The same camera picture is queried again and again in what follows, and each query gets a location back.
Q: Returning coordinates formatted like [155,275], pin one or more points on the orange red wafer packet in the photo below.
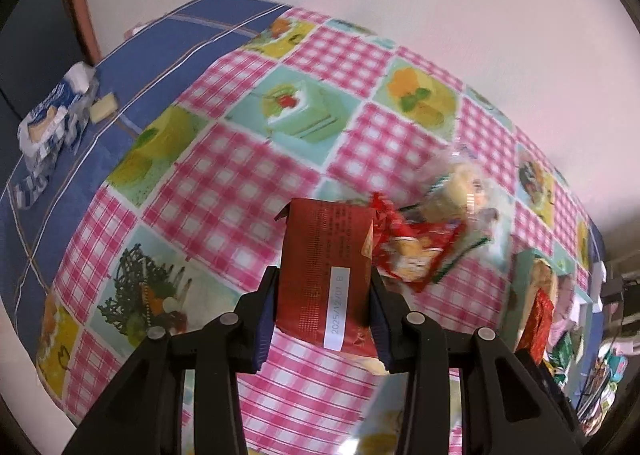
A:
[537,328]

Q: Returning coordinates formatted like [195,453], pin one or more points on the dark red box packet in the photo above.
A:
[325,274]

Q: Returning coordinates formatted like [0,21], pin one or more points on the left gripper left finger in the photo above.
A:
[140,410]

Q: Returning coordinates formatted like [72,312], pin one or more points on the pink checkered picture tablecloth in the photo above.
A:
[171,213]

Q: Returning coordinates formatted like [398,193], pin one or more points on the teal rimmed white tray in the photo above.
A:
[532,271]

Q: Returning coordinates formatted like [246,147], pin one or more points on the blue white crumpled wrapper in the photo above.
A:
[56,122]

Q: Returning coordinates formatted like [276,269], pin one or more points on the white power strip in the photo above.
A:
[597,279]

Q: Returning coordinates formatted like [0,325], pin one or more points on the small white eraser block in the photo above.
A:
[103,108]

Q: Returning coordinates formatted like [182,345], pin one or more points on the blue plaid cloth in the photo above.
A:
[146,73]

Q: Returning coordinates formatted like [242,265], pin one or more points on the teal toy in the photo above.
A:
[616,364]

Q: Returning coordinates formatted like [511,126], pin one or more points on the clear steamed cake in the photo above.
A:
[455,186]

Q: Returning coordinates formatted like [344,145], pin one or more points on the dark green biscuit packet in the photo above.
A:
[561,355]

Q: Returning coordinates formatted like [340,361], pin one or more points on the green edged clear cake packet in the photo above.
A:
[480,230]

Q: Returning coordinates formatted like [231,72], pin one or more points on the pink swiss roll packet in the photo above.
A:
[563,306]

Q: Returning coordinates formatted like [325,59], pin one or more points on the red cartoon snack packet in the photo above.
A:
[410,252]

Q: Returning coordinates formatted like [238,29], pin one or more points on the black power adapter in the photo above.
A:
[613,291]

